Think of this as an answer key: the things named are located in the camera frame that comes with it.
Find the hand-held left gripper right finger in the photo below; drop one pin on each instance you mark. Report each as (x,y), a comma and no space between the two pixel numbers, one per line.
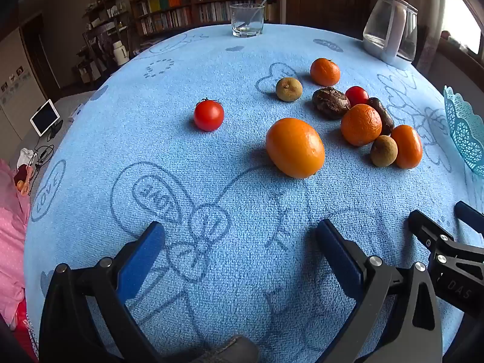
(336,257)

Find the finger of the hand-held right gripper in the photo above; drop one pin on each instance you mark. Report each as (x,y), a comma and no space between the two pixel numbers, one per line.
(470,213)
(425,227)

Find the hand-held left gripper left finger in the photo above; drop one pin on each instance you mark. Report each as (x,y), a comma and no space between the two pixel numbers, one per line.
(145,255)

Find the light blue plastic basket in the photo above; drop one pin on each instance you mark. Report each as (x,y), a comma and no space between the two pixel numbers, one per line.
(463,132)

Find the small mandarin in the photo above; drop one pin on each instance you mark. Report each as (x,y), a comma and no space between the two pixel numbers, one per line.
(408,146)
(325,72)

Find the brown longan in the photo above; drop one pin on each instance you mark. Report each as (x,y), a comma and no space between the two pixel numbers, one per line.
(383,151)
(289,89)

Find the large orange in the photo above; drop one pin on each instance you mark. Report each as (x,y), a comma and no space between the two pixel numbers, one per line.
(295,148)

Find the medium orange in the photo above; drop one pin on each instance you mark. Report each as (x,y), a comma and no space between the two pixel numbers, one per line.
(360,125)

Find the small red tomato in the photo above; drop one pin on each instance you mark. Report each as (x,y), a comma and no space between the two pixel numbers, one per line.
(357,95)

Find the large red tomato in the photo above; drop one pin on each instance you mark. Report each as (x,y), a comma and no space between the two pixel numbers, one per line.
(208,116)

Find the blue printed tablecloth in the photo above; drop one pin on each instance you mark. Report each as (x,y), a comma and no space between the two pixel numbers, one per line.
(227,204)

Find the pink blanket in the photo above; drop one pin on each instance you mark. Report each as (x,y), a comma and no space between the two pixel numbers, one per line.
(11,253)

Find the white cloth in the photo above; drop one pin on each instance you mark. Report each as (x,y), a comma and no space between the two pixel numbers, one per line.
(25,155)

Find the white tablet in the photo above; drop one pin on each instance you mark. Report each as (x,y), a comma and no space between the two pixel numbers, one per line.
(45,116)

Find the window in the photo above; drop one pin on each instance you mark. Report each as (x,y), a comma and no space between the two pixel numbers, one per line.
(467,15)

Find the white thermos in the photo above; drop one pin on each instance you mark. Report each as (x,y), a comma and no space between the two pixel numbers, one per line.
(119,53)

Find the metal storage rack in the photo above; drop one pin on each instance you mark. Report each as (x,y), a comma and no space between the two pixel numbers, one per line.
(100,37)

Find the wooden bookshelf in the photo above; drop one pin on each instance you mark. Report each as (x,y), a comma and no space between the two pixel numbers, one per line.
(189,5)

